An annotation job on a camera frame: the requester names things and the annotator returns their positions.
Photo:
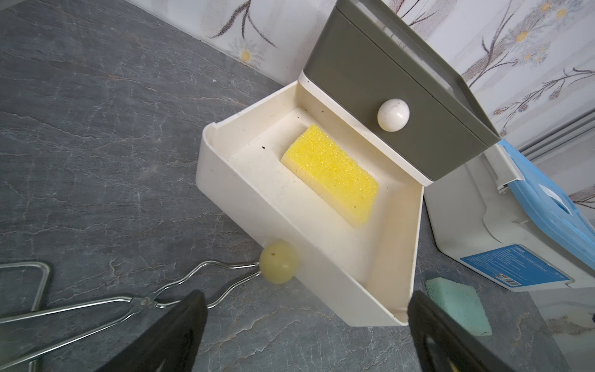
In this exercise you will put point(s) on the blue lidded storage box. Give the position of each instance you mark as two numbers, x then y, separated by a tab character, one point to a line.
501	217

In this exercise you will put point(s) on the bright yellow thin sponge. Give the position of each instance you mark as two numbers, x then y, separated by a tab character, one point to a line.
317	160

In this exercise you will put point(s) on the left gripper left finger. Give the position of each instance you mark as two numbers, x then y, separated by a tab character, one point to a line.
171	344

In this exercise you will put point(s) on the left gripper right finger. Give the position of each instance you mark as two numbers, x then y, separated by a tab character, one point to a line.
442	344

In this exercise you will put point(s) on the white drawer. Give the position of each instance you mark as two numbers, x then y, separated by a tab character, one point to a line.
366	274

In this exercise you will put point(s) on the green sponge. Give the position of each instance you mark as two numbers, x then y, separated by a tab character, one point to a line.
460	302

